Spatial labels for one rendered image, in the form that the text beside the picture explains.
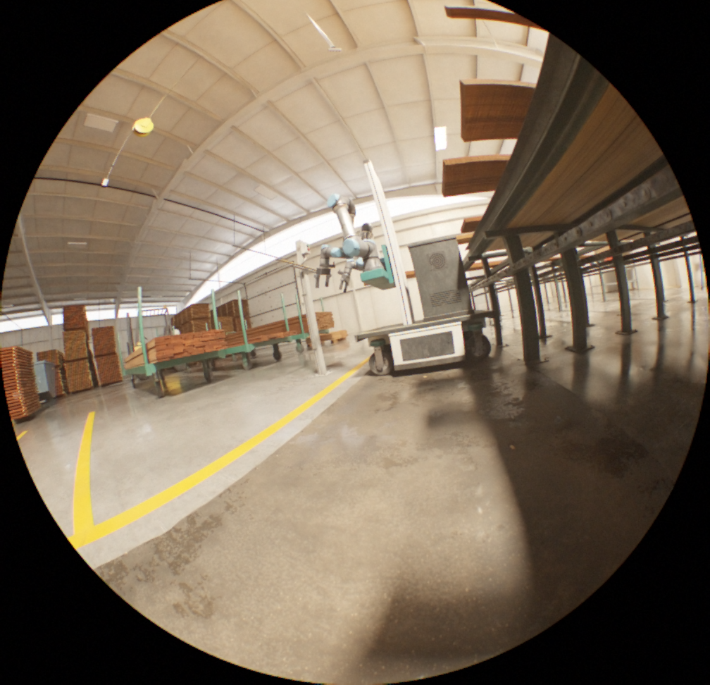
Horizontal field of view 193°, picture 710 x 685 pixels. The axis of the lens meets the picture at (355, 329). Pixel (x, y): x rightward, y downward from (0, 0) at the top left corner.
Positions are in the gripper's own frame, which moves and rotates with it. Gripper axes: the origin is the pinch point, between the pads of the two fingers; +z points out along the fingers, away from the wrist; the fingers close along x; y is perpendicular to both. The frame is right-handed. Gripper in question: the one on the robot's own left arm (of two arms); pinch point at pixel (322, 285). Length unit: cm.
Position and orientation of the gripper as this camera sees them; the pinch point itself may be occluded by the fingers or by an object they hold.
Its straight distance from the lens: 167.2
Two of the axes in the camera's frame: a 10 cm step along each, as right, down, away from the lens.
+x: -4.3, 2.4, -8.7
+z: -1.2, 9.4, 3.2
